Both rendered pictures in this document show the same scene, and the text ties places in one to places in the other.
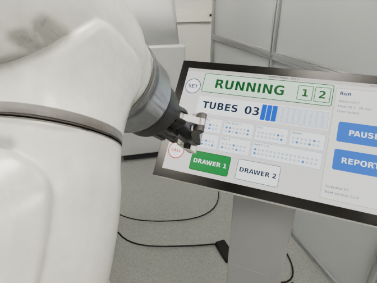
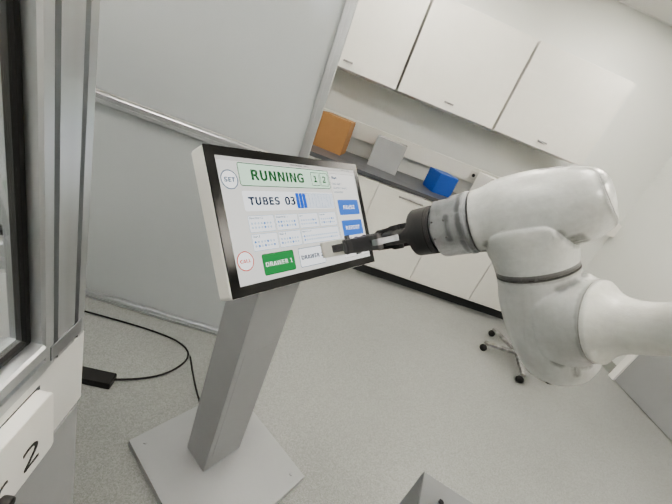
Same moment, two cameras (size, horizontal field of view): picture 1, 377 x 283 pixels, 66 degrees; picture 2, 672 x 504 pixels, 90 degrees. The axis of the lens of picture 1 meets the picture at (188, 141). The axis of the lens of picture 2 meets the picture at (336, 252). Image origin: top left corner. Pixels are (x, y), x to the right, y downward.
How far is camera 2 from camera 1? 69 cm
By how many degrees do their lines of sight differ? 71
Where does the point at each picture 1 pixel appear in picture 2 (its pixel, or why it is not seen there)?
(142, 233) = not seen: outside the picture
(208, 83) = (244, 174)
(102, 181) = not seen: hidden behind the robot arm
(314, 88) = (318, 175)
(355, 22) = (215, 78)
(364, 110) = (344, 189)
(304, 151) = (329, 227)
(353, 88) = (335, 173)
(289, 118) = (314, 202)
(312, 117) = (324, 199)
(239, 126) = (287, 218)
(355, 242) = not seen: hidden behind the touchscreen
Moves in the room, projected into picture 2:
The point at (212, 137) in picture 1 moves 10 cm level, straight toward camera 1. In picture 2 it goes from (271, 235) to (309, 256)
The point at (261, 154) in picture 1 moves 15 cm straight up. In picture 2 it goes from (309, 239) to (329, 183)
